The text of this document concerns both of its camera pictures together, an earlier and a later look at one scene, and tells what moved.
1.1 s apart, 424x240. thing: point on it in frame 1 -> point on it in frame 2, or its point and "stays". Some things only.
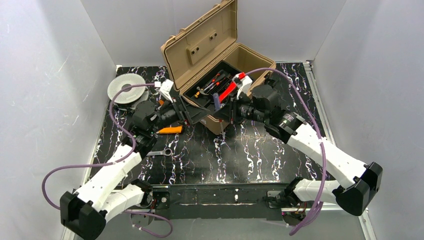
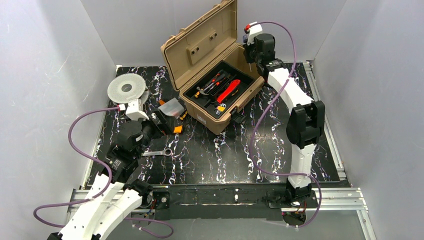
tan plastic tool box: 198,49 stays
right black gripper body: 232,106 -> 250,54
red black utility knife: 231,88 stays
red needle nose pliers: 214,84 stays
